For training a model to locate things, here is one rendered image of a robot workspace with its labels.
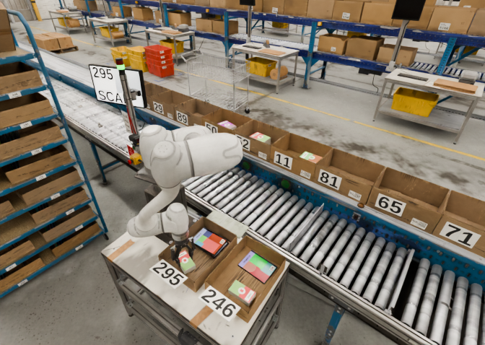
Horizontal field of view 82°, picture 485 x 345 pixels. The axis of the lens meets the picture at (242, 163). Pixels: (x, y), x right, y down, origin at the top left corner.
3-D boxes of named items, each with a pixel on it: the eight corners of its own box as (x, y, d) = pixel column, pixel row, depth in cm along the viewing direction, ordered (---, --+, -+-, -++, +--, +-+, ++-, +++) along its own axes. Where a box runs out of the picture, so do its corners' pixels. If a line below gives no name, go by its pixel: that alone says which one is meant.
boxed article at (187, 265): (185, 275, 157) (184, 271, 155) (175, 258, 166) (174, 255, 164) (195, 268, 161) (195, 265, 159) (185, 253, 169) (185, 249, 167)
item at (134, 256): (101, 255, 172) (99, 251, 170) (169, 201, 212) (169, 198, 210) (234, 358, 127) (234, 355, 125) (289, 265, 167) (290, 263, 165)
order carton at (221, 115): (201, 133, 268) (201, 117, 259) (222, 123, 287) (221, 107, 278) (232, 146, 248) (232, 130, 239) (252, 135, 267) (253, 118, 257)
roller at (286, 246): (278, 252, 177) (278, 247, 174) (315, 208, 211) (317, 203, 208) (285, 256, 175) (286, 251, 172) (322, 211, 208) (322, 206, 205)
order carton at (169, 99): (151, 111, 309) (149, 97, 300) (172, 103, 328) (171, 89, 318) (175, 121, 289) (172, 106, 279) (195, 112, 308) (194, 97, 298)
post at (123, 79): (138, 171, 253) (114, 73, 203) (143, 169, 256) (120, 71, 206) (146, 176, 247) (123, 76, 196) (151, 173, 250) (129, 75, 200)
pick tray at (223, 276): (204, 291, 149) (203, 281, 144) (245, 245, 175) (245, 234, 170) (247, 324, 136) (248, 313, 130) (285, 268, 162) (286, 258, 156)
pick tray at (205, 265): (159, 266, 162) (156, 255, 156) (203, 226, 188) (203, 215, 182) (195, 293, 149) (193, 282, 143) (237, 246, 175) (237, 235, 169)
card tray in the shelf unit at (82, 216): (46, 242, 226) (41, 234, 220) (32, 224, 241) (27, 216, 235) (94, 214, 252) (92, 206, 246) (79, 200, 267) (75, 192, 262)
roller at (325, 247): (305, 269, 167) (307, 264, 164) (340, 220, 201) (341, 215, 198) (313, 274, 165) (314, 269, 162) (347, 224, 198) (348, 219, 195)
